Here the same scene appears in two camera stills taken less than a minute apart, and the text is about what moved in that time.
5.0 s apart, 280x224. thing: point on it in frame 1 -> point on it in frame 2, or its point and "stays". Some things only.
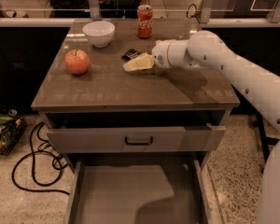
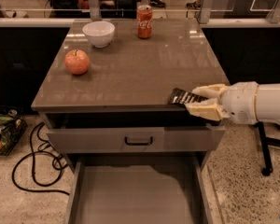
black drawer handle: x=138 y=144 stays
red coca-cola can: x=145 y=21 stays
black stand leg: x=265 y=140 stays
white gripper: x=160 y=55 -> x=240 y=103
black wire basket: x=7 y=128 stays
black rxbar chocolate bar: x=130 y=54 -> x=183 y=96
